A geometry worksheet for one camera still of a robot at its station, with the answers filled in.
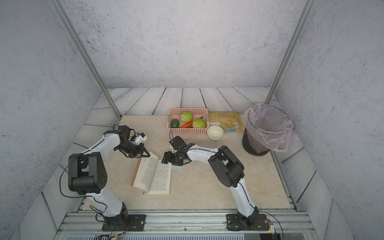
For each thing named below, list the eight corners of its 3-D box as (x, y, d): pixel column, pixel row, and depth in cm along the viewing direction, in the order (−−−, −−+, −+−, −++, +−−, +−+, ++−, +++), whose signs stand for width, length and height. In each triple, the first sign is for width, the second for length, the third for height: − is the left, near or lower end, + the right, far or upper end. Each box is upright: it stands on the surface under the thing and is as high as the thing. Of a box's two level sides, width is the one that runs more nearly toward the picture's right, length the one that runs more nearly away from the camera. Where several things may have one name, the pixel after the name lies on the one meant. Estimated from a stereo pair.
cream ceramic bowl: (207, 141, 107) (208, 136, 102) (207, 131, 113) (207, 125, 109) (222, 141, 107) (223, 136, 102) (221, 131, 113) (222, 125, 108)
